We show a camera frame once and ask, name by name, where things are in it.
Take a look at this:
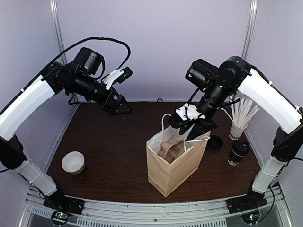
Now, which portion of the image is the cardboard cup carrier tray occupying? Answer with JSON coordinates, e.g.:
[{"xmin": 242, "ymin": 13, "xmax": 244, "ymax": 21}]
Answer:
[{"xmin": 158, "ymin": 139, "xmax": 184, "ymax": 163}]

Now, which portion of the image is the brown paper takeout bag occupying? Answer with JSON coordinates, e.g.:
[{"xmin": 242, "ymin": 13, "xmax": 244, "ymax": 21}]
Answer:
[{"xmin": 146, "ymin": 113, "xmax": 210, "ymax": 197}]

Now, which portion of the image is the black paper coffee cup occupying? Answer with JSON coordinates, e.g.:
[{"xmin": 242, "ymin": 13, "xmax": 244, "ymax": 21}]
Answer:
[{"xmin": 227, "ymin": 148, "xmax": 247, "ymax": 166}]

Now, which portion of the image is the black plastic cup lid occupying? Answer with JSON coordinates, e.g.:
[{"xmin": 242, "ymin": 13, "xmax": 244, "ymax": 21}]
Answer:
[{"xmin": 232, "ymin": 140, "xmax": 250, "ymax": 155}]

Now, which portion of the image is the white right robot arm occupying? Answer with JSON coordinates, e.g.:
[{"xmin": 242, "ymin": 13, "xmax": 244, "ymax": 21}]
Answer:
[{"xmin": 170, "ymin": 56, "xmax": 303, "ymax": 209}]

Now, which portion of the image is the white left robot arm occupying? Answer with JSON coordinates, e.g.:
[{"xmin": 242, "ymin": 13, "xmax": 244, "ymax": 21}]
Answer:
[{"xmin": 0, "ymin": 47, "xmax": 133, "ymax": 210}]

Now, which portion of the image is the stack of black cup lids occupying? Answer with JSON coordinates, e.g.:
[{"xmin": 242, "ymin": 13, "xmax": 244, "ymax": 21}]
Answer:
[{"xmin": 208, "ymin": 135, "xmax": 223, "ymax": 149}]

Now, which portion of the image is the white cup holding straws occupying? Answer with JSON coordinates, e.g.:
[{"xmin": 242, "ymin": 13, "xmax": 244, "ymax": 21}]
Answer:
[{"xmin": 229, "ymin": 122, "xmax": 247, "ymax": 141}]

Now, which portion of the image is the wrapped white straws bundle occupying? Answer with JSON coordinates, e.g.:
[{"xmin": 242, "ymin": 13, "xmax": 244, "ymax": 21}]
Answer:
[{"xmin": 221, "ymin": 98, "xmax": 260, "ymax": 128}]

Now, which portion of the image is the white ceramic bowl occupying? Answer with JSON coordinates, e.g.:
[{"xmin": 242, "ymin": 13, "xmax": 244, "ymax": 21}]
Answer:
[{"xmin": 61, "ymin": 151, "xmax": 85, "ymax": 175}]

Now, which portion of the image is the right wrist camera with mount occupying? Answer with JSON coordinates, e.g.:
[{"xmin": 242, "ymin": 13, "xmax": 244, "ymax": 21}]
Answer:
[{"xmin": 168, "ymin": 103, "xmax": 205, "ymax": 128}]

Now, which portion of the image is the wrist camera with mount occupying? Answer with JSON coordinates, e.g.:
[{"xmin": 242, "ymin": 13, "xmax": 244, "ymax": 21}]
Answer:
[
  {"xmin": 168, "ymin": 103, "xmax": 205, "ymax": 128},
  {"xmin": 101, "ymin": 67, "xmax": 133, "ymax": 90}
]

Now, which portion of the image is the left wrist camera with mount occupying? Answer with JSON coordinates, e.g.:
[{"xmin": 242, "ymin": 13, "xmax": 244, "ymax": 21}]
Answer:
[{"xmin": 101, "ymin": 67, "xmax": 133, "ymax": 90}]

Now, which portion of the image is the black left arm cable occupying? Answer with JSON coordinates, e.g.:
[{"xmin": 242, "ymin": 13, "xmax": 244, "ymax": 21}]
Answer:
[{"xmin": 40, "ymin": 36, "xmax": 132, "ymax": 81}]

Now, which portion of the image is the aluminium front rail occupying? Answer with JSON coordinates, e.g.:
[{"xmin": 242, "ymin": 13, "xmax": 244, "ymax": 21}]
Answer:
[{"xmin": 17, "ymin": 186, "xmax": 295, "ymax": 227}]

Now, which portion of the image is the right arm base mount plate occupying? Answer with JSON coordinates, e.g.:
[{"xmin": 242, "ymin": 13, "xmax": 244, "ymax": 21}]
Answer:
[{"xmin": 226, "ymin": 194, "xmax": 267, "ymax": 214}]

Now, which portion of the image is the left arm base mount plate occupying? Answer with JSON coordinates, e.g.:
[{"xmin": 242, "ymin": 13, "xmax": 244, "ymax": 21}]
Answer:
[{"xmin": 43, "ymin": 196, "xmax": 85, "ymax": 215}]

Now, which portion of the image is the right aluminium frame post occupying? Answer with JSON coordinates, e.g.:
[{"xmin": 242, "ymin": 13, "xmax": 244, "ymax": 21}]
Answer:
[{"xmin": 241, "ymin": 0, "xmax": 258, "ymax": 60}]

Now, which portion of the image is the aluminium frame post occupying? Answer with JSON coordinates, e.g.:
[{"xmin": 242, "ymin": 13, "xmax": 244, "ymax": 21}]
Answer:
[
  {"xmin": 241, "ymin": 0, "xmax": 258, "ymax": 60},
  {"xmin": 49, "ymin": 0, "xmax": 78, "ymax": 102}
]

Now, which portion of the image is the left aluminium frame post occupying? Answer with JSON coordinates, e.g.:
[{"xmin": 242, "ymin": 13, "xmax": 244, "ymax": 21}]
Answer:
[{"xmin": 49, "ymin": 0, "xmax": 78, "ymax": 102}]

